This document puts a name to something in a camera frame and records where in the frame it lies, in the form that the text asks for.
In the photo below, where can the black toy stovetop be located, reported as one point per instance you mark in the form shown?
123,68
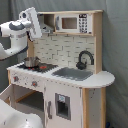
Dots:
41,67

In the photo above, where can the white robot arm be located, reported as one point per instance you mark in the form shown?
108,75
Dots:
17,31

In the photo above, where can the black toy faucet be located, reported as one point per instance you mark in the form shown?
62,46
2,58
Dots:
82,64

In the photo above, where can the grey toy range hood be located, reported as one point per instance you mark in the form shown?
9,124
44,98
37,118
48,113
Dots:
48,23

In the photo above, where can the white flat gripper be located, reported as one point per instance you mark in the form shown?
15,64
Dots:
29,19

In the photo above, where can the wooden toy kitchen set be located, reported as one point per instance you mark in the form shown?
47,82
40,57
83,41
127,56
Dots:
35,91

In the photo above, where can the small silver toy pot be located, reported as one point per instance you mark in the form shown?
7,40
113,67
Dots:
31,61

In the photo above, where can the white toy microwave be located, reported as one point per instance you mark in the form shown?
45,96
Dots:
74,23

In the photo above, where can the white robot base shell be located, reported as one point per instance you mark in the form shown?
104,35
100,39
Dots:
11,118

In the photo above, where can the white oven door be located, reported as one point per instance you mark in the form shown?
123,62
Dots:
7,95

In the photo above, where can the grey toy sink basin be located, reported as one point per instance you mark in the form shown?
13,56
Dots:
73,74

